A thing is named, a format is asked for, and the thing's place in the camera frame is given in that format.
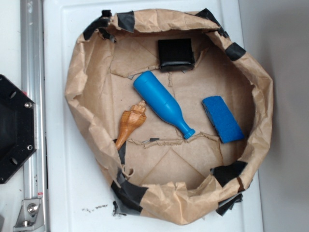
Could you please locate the orange conch shell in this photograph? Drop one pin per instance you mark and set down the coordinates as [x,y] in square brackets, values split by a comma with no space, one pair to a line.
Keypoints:
[130,120]

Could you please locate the blue plastic bottle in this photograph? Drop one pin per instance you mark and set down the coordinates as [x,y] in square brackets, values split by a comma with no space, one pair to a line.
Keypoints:
[162,102]

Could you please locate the brown paper bag bin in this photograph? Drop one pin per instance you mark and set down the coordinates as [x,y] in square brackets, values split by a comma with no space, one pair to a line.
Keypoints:
[157,172]

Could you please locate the black square block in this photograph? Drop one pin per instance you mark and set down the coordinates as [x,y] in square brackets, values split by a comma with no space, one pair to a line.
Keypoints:
[176,54]

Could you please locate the blue sponge block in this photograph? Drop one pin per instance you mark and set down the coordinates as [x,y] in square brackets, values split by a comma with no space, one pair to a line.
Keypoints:
[222,119]

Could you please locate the white plastic tray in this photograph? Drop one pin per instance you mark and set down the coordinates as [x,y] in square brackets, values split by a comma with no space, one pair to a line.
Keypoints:
[80,199]

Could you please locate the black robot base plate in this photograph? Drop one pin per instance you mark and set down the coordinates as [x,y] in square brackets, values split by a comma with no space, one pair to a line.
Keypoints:
[17,129]

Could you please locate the aluminium extrusion rail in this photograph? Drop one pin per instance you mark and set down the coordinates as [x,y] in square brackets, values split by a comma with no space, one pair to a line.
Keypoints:
[32,77]

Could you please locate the metal corner bracket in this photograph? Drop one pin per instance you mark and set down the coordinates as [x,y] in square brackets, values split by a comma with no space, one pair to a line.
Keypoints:
[30,218]

